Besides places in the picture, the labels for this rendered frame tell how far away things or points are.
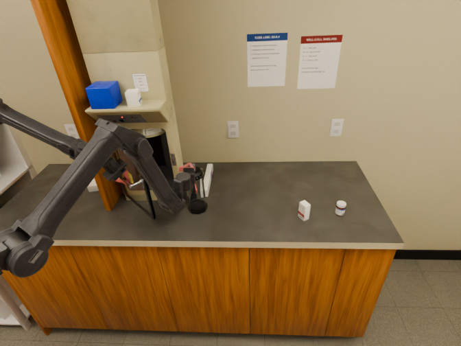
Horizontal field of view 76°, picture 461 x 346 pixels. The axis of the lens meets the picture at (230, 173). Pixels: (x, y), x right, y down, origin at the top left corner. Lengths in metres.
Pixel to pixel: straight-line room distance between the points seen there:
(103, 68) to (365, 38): 1.29
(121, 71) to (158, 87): 0.16
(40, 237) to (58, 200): 0.09
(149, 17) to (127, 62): 0.20
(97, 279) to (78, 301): 0.27
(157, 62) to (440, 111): 1.59
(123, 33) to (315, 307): 1.65
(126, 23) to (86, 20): 0.16
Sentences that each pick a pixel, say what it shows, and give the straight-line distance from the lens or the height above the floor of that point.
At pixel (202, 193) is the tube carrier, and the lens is 1.47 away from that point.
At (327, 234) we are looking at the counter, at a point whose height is 0.94.
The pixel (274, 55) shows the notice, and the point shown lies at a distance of 1.72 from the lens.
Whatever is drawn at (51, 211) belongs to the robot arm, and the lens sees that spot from 0.82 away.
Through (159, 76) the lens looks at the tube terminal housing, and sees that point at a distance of 1.34.
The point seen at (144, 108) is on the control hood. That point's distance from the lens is 1.29.
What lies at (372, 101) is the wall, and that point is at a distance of 1.92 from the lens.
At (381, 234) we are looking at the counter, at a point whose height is 0.94.
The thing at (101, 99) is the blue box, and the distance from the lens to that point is 1.35.
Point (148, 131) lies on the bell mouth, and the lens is 1.49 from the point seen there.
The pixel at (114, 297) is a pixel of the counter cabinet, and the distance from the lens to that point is 1.95.
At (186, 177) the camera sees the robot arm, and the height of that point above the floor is 1.29.
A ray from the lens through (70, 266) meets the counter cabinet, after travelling 1.84.
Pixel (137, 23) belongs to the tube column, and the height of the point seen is 1.81.
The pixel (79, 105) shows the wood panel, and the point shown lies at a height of 1.51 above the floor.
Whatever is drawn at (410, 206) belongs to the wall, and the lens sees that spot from 2.45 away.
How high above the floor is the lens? 1.94
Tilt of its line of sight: 33 degrees down
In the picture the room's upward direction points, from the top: 3 degrees counter-clockwise
